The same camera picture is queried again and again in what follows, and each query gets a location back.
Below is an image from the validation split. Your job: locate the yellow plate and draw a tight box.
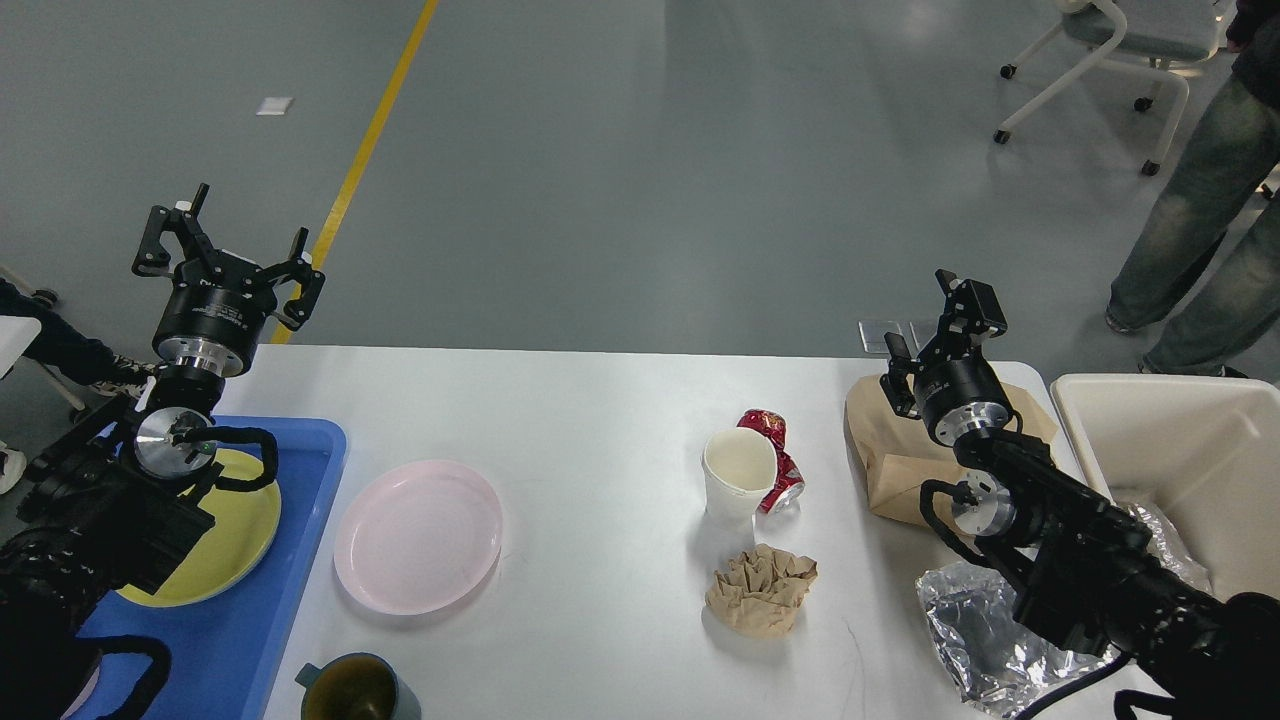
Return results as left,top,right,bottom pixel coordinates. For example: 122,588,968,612
116,483,283,609

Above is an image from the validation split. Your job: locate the seated person leg left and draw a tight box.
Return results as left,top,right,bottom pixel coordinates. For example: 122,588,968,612
1,279,157,398

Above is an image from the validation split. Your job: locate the white chair at left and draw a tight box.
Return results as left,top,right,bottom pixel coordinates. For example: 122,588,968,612
0,266,90,421

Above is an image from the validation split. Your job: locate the white office chair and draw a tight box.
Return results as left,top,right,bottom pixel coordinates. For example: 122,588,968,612
993,1,1222,177

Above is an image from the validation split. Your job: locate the blue plastic tray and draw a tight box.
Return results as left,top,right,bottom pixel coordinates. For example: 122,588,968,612
81,416,347,719

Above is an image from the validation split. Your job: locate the dark teal mug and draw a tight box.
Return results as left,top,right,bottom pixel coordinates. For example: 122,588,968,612
294,652,424,719

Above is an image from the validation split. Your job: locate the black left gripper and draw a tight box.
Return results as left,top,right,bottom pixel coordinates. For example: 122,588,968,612
132,183,326,379

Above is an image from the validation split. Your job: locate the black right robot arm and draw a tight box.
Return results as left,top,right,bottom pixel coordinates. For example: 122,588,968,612
879,269,1279,719

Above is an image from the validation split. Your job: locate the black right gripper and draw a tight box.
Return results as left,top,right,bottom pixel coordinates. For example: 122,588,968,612
879,269,1012,447

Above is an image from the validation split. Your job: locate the pink plate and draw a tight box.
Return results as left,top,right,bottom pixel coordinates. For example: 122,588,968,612
334,460,504,616

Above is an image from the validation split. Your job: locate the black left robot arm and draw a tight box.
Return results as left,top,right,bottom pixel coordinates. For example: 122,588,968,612
1,184,325,719

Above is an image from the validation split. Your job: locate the white paper cup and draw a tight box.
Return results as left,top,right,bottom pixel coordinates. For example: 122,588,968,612
701,427,777,525

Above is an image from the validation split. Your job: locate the brown paper bag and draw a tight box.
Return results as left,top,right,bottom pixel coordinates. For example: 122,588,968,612
844,372,1059,529

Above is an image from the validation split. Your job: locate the crumpled aluminium foil sheet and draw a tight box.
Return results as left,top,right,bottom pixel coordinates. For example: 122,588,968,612
916,562,1125,719

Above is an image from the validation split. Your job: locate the crumpled brown paper napkin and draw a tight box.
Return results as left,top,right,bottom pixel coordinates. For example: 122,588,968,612
704,544,818,639

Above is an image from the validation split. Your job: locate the foil piece in bin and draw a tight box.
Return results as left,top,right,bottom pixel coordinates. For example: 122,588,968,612
1116,496,1213,594

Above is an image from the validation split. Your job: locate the beige plastic bin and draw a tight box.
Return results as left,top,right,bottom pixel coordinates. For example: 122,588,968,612
1050,374,1279,600

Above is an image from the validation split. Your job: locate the crushed red soda can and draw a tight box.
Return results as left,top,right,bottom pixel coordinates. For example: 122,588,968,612
737,407,806,514

